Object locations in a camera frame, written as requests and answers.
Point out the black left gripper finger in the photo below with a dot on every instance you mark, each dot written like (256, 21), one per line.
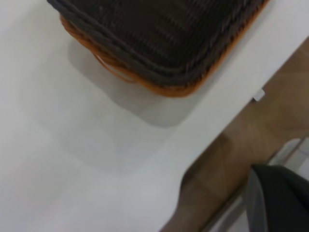
(282, 203)

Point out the orange wicker basket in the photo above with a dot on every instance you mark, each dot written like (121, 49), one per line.
(178, 93)

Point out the dark brown wicker basket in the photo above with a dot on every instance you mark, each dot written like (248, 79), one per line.
(157, 36)

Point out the small white table edge clip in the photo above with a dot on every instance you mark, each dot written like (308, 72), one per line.
(259, 95)

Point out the grey metal frame rail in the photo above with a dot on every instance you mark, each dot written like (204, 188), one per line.
(285, 150)

